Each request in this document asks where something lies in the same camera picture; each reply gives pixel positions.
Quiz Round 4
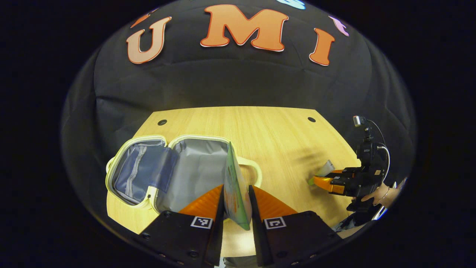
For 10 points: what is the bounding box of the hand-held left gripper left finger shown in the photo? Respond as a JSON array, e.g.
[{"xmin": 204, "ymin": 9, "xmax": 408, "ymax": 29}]
[{"xmin": 139, "ymin": 185, "xmax": 226, "ymax": 267}]

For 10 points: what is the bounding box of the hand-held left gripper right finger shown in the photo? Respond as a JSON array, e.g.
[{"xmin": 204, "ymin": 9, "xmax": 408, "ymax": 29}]
[{"xmin": 248, "ymin": 185, "xmax": 341, "ymax": 267}]

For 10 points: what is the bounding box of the small green-capped tube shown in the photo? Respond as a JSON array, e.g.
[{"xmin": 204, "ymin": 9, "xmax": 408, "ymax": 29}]
[{"xmin": 308, "ymin": 160, "xmax": 336, "ymax": 186}]

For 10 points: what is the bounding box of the white green-print tube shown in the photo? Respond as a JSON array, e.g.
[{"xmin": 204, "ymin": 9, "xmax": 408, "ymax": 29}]
[{"xmin": 223, "ymin": 141, "xmax": 253, "ymax": 231}]

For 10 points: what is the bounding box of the cream yellow-trimmed suitcase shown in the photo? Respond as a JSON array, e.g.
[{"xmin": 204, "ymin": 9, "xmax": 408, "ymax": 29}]
[{"xmin": 105, "ymin": 134, "xmax": 263, "ymax": 224}]

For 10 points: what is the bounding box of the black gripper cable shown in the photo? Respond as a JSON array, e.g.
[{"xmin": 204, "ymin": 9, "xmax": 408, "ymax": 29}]
[{"xmin": 367, "ymin": 119, "xmax": 391, "ymax": 183}]

